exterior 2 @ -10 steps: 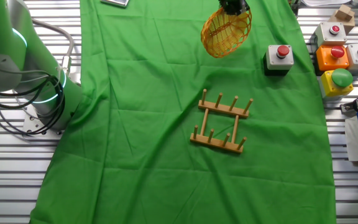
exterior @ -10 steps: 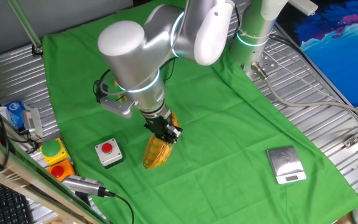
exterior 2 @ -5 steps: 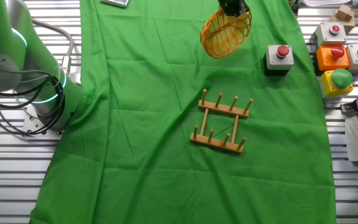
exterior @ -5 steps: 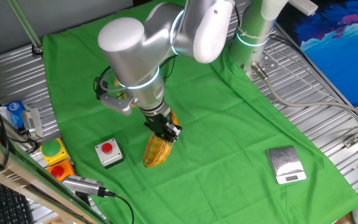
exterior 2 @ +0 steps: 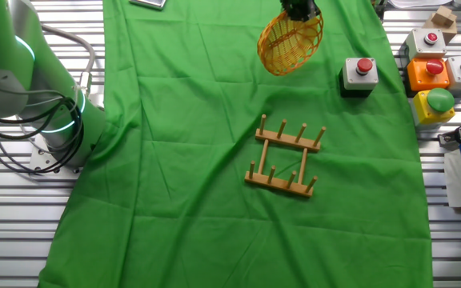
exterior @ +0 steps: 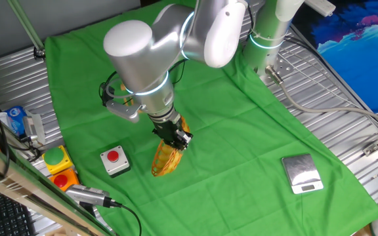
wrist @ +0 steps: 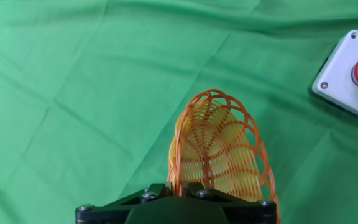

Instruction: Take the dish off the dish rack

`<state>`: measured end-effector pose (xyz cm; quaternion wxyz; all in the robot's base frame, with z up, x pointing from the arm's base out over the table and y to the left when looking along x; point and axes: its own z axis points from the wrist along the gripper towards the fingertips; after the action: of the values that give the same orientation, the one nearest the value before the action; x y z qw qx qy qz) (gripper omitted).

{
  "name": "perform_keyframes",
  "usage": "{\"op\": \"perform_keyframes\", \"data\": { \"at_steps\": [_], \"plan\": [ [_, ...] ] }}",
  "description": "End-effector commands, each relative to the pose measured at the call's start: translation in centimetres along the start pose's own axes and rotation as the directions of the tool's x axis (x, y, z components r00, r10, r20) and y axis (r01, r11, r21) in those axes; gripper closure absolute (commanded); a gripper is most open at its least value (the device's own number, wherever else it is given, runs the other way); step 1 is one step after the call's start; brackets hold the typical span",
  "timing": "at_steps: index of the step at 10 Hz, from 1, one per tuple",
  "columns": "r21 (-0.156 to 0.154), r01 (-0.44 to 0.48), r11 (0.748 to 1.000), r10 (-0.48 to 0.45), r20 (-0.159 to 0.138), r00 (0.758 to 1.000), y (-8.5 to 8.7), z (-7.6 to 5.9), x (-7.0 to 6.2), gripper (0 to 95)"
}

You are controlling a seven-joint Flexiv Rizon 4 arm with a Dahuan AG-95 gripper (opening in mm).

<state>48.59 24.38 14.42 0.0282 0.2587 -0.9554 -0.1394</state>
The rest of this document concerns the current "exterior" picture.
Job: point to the silver ribbed box camera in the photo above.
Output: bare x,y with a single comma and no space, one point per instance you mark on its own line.
33,128

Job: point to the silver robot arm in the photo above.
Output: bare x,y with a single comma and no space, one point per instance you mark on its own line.
149,49

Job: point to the tan frame bar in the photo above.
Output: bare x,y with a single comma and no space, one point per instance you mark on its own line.
12,183

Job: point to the orange box red button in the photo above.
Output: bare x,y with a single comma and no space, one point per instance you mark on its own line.
61,180

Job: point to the white power strip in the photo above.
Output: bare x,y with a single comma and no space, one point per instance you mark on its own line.
322,6

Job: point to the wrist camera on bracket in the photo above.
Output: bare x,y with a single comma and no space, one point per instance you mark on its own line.
123,109

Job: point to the green tinted frame strut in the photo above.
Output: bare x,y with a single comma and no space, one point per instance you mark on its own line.
25,23

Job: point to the green cloth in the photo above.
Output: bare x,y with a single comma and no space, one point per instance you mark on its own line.
225,131

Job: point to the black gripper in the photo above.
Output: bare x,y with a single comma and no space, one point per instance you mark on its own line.
166,129

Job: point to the white box large red button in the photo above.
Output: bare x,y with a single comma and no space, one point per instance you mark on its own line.
120,165

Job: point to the silver cylindrical camera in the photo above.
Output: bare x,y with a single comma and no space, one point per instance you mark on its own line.
87,195

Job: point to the orange yellow woven dish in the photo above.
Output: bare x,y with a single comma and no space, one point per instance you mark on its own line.
166,160

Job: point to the yellow box green button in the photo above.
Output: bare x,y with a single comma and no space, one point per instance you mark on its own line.
54,157

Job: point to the blue white tissue pack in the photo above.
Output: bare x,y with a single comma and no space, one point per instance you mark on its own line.
15,118

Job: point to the silver kitchen scale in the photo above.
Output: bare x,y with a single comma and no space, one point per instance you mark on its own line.
300,172

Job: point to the black keyboard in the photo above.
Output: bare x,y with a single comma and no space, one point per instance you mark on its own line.
2,216

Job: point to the blue printed poster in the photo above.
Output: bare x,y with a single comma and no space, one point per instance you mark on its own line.
356,65

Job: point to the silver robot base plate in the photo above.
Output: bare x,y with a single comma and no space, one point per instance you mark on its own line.
284,67

